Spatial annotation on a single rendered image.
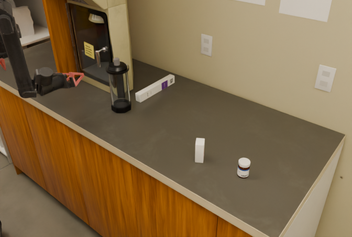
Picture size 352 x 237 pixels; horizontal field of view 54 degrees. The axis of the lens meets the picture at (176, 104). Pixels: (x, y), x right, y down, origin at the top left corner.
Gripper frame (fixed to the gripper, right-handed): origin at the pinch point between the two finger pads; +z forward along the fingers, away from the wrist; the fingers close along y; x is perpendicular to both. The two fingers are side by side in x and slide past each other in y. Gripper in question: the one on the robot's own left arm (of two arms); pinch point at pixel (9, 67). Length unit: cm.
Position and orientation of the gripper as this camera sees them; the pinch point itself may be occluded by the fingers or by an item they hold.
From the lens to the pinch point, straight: 197.5
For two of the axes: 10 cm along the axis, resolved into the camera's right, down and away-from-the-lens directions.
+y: 6.3, -4.3, 6.5
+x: -7.8, -3.2, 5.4
